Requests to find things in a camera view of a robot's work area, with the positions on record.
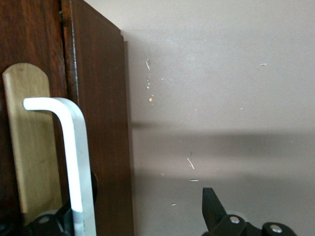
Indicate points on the dark wooden box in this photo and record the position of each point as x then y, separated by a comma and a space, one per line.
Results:
103, 123

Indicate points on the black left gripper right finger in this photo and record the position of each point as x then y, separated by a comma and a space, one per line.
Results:
221, 221

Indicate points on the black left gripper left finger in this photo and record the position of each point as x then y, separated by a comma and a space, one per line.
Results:
46, 226

